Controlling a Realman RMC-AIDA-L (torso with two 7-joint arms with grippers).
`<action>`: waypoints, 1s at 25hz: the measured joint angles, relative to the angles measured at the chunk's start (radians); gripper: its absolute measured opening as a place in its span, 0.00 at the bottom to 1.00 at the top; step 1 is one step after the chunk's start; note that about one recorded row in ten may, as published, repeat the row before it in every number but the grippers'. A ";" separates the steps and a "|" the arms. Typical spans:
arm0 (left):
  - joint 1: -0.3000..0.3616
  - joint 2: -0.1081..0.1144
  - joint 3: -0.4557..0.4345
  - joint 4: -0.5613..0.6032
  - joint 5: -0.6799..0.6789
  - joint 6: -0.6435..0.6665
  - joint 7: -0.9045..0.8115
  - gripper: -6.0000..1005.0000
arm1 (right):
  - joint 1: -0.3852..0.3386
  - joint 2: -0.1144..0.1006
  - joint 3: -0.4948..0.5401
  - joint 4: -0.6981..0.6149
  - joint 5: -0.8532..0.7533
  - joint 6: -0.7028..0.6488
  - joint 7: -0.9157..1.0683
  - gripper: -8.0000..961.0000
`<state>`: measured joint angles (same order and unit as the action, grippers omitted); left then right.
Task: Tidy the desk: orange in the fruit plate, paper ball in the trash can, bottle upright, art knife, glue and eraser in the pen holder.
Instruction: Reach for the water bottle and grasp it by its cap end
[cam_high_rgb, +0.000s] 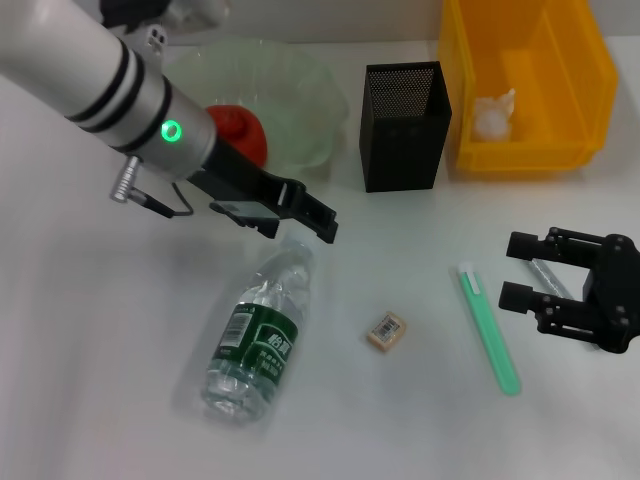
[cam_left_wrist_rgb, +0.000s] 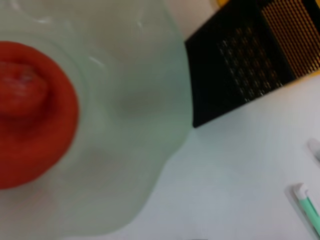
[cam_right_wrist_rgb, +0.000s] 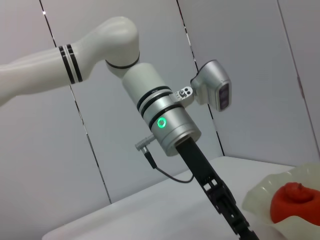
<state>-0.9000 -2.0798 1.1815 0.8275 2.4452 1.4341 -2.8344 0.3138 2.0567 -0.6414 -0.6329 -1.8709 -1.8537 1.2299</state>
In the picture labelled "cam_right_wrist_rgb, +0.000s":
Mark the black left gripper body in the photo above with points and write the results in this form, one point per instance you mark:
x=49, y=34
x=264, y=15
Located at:
x=197, y=160

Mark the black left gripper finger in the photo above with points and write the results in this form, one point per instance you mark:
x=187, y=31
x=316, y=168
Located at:
x=237, y=222

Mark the red-orange toy orange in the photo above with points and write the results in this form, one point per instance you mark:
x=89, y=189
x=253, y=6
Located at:
x=295, y=207

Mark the translucent green fruit plate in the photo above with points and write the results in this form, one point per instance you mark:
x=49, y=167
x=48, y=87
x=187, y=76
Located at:
x=262, y=197

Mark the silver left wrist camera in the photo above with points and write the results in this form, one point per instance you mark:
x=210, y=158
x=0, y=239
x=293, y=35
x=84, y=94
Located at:
x=210, y=82

